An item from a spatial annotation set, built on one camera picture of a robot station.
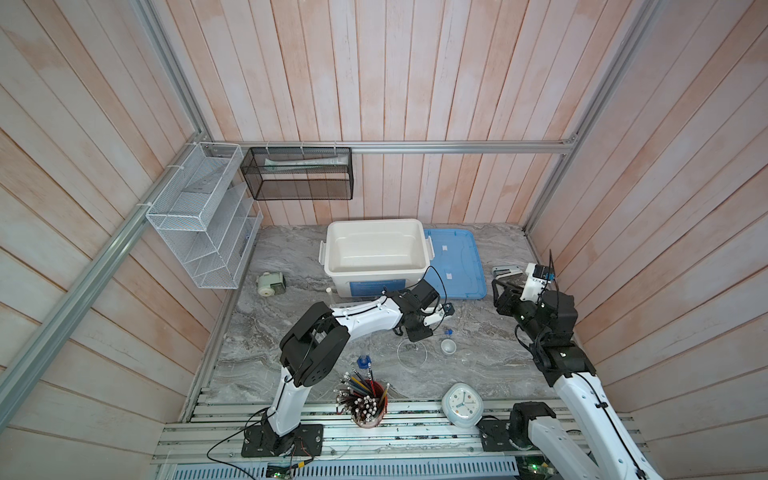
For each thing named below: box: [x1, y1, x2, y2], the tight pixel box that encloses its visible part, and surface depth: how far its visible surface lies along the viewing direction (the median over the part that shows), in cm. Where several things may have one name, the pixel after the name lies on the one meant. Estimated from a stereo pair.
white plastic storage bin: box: [318, 219, 435, 297], surface depth 101 cm
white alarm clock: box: [441, 382, 484, 428], surface depth 78 cm
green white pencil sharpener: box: [257, 272, 286, 297], surface depth 101 cm
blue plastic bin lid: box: [424, 228, 487, 300], surface depth 113 cm
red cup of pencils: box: [334, 364, 390, 429], surface depth 67 cm
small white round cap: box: [441, 339, 457, 355], surface depth 89 cm
